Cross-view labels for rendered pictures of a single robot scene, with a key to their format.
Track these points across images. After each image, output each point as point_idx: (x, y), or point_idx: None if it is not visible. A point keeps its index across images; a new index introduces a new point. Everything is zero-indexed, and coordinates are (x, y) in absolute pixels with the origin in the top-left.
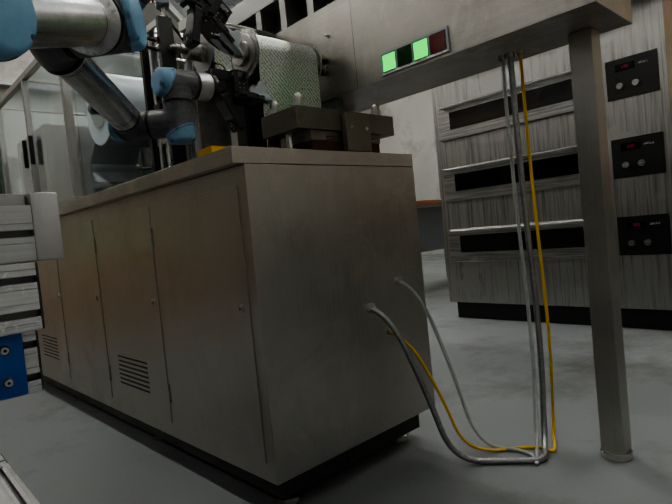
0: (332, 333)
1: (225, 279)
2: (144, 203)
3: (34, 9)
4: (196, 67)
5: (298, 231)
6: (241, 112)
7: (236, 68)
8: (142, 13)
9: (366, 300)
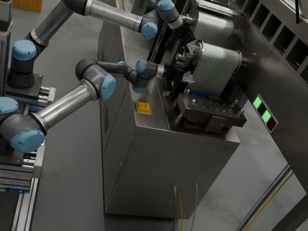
0: (151, 187)
1: (123, 149)
2: None
3: (44, 138)
4: None
5: (153, 156)
6: None
7: None
8: (114, 84)
9: (174, 183)
